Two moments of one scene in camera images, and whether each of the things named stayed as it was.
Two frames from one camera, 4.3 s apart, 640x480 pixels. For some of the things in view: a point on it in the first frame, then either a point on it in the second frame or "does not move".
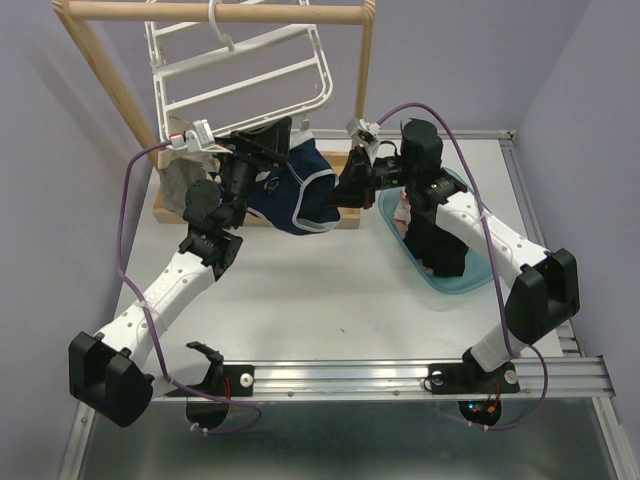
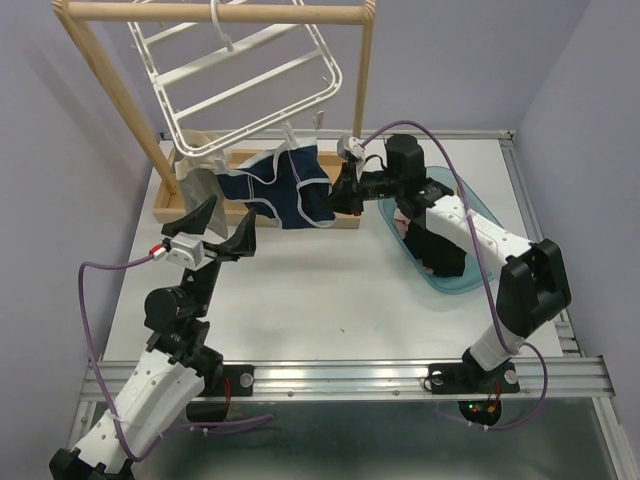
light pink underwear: x=402 y=215 does not move
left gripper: x=271 y=140 to x=243 y=241
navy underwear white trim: x=296 y=194 does not move
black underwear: x=437 y=250 does not move
